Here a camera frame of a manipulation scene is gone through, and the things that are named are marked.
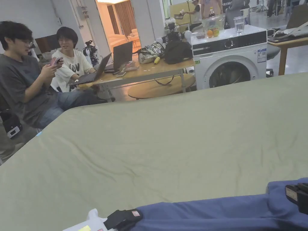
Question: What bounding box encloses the beige sofa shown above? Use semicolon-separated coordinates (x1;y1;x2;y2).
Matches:
107;28;140;48

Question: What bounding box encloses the group of people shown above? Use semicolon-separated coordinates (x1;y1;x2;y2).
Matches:
179;0;251;23

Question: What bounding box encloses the white washing machine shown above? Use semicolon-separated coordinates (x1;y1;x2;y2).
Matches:
190;9;268;91

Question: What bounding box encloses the bed with pale green sheet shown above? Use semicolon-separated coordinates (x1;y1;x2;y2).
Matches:
0;72;308;231

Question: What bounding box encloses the grey wall box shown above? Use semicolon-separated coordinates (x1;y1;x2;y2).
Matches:
76;6;89;21

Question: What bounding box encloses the dark blue shirt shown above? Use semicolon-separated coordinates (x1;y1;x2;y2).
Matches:
134;177;308;231

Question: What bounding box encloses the round low wooden table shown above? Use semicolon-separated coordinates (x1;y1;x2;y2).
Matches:
127;75;196;100

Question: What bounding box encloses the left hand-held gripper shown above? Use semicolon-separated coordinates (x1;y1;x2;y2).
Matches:
62;208;143;231

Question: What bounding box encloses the wooden desk with laptops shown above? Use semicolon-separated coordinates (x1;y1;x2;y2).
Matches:
68;41;196;102

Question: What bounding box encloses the white and black robot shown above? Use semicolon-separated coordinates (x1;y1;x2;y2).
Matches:
82;40;100;66

